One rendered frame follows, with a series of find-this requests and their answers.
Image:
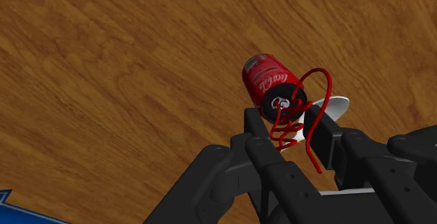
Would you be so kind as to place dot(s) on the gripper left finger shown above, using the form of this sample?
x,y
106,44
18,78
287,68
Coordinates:
x,y
222,182

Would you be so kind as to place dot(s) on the blue flat thing white edge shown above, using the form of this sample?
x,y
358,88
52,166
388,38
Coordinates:
x,y
13,216

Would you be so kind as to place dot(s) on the red drink can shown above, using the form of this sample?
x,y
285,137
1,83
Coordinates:
x,y
263,76

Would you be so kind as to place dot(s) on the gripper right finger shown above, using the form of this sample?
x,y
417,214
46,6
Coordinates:
x,y
375,162

